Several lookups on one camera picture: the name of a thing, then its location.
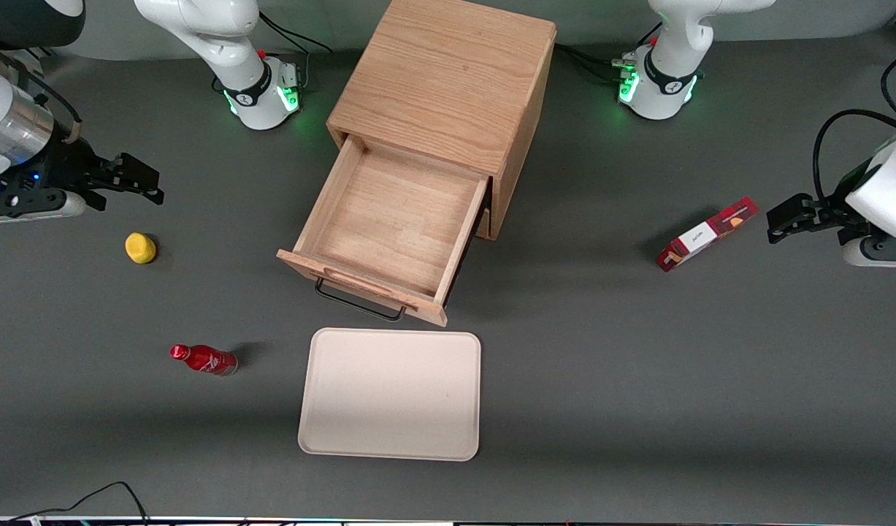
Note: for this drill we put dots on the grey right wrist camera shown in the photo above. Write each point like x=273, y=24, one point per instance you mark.
x=31, y=206

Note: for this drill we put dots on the red white snack box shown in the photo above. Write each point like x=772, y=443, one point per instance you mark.
x=707, y=234

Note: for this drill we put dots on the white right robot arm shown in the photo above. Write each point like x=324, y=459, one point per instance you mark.
x=199, y=29

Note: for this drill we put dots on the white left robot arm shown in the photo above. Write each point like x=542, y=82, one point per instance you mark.
x=667, y=88

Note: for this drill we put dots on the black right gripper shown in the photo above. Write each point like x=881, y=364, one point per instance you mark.
x=69, y=167

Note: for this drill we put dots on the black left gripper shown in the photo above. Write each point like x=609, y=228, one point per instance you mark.
x=829, y=212

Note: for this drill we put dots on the light wooden cabinet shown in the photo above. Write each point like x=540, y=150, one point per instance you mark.
x=448, y=80

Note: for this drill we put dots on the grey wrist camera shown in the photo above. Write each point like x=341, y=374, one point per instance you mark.
x=878, y=252
x=31, y=206

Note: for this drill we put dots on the yellow lemon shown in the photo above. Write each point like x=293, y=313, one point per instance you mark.
x=141, y=248

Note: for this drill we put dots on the light wooden drawer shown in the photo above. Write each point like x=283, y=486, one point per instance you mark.
x=396, y=219
x=483, y=225

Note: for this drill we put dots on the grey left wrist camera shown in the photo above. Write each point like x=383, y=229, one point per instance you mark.
x=878, y=252

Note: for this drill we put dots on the red soda bottle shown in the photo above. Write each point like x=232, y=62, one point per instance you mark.
x=203, y=359

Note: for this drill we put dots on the beige plastic tray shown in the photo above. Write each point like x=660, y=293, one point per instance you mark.
x=389, y=394

